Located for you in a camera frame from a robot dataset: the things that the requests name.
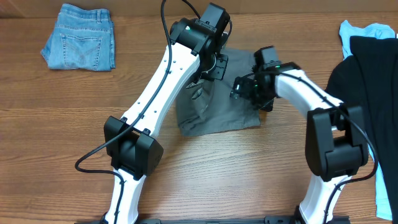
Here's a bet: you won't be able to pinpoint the grey shorts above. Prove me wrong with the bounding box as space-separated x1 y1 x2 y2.
175 48 261 136

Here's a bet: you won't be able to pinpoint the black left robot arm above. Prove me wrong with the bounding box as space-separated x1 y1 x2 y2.
101 3 231 223

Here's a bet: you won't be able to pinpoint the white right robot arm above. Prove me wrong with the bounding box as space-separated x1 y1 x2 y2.
230 46 370 223

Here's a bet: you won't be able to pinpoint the black t-shirt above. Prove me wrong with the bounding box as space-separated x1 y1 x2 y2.
326 36 397 223

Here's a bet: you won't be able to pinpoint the light blue garment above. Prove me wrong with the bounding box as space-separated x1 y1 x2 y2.
339 20 396 60

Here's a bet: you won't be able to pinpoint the folded blue jeans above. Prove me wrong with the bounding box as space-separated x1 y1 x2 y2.
41 3 116 72

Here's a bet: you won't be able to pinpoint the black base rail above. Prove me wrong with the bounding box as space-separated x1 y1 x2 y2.
136 215 352 224

